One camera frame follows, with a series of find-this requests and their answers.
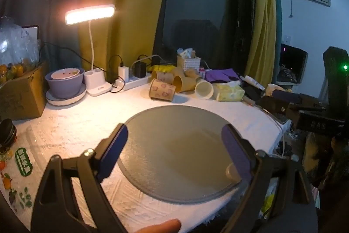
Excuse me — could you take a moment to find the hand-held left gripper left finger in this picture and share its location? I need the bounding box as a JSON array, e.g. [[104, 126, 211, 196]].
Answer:
[[31, 123, 129, 233]]

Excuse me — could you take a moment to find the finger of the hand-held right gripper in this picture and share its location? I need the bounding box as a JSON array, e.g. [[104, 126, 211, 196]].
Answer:
[[272, 89, 326, 111], [257, 96, 300, 122]]

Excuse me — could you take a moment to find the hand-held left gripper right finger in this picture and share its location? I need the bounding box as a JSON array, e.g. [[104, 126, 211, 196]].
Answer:
[[222, 124, 318, 233]]

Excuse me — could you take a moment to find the small white cup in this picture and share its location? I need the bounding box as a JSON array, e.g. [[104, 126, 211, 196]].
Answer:
[[225, 162, 243, 182]]

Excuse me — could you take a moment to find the white paper cup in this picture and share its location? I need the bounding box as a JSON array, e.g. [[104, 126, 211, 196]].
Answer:
[[194, 79, 214, 100]]

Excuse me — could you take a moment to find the floral paper cup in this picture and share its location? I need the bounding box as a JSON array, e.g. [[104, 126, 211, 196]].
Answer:
[[149, 78, 176, 102]]

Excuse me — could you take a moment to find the brown paper cup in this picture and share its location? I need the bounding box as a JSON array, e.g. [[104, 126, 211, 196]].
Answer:
[[185, 68, 204, 79], [151, 70, 175, 84], [173, 75, 197, 94]]

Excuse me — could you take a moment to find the person's left hand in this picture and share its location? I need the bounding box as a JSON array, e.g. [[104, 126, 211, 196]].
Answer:
[[128, 218, 182, 233]]

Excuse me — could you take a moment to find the white patterned mug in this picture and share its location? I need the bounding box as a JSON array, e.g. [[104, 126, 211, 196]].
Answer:
[[265, 83, 286, 97]]

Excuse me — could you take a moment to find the dark monitor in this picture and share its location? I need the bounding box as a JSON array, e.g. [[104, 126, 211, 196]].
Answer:
[[279, 43, 309, 84]]

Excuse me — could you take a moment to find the white tube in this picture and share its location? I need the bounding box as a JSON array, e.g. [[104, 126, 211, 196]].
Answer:
[[243, 75, 266, 91]]

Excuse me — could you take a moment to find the yellow green tissue pack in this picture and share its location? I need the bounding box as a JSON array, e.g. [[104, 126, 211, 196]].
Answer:
[[212, 82, 245, 102]]

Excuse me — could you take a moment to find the yellow white plastic packet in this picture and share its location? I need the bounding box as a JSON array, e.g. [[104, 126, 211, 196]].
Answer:
[[258, 178, 280, 220]]

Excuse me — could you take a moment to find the round grey mat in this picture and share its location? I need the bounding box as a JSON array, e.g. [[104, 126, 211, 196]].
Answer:
[[117, 105, 263, 204]]

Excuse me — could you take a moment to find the purple cloth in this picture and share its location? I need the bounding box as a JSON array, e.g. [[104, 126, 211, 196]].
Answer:
[[204, 68, 242, 84]]

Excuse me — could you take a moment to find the white power strip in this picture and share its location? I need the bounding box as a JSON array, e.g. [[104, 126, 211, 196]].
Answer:
[[114, 72, 152, 92]]

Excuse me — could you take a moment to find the white scalloped plate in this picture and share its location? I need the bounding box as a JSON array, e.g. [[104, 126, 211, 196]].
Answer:
[[45, 84, 88, 107]]

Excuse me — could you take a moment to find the white charger plug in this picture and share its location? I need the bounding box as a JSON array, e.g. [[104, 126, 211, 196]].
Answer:
[[118, 66, 129, 81]]

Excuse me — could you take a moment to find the purple bowl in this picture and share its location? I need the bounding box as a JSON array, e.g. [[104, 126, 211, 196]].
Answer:
[[45, 67, 85, 100]]

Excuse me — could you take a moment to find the black charger plug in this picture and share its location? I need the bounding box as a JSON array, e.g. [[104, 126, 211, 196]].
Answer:
[[135, 61, 147, 78]]

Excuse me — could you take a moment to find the pink inner bowl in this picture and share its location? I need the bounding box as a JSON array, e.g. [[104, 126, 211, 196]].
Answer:
[[51, 68, 80, 81]]

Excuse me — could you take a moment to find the yellow rubber glove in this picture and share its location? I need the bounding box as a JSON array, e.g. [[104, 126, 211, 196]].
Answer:
[[151, 64, 175, 74]]

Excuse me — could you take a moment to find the fruit printed plastic bag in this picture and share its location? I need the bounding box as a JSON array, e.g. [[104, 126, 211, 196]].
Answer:
[[0, 139, 37, 213]]

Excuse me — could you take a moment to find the white woven basket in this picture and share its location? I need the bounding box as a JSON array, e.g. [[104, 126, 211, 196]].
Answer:
[[176, 55, 202, 72]]

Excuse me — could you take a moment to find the cardboard box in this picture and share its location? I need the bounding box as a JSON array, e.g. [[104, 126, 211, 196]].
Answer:
[[0, 60, 50, 122]]

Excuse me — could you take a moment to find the dark window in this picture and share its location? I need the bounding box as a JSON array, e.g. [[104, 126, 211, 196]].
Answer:
[[152, 0, 257, 73]]

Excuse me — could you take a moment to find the white desk lamp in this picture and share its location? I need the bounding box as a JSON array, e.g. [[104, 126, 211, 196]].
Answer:
[[65, 4, 116, 97]]

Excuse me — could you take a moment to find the clear plastic bag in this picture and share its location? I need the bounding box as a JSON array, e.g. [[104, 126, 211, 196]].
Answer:
[[0, 15, 42, 85]]

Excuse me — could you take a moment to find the framed white board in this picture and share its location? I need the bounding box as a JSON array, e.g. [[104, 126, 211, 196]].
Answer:
[[21, 25, 40, 43]]

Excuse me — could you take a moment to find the black cable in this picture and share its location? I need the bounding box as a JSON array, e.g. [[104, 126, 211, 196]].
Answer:
[[41, 42, 107, 73]]

